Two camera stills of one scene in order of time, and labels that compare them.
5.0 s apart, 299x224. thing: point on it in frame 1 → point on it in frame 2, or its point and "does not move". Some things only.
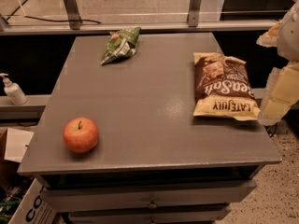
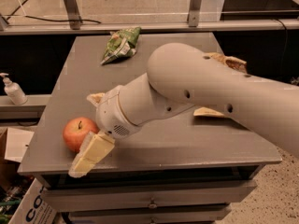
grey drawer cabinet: (154, 161) does not move
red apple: (80, 134) does not move
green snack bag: (121, 44) does not move
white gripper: (290, 35) → (109, 112)
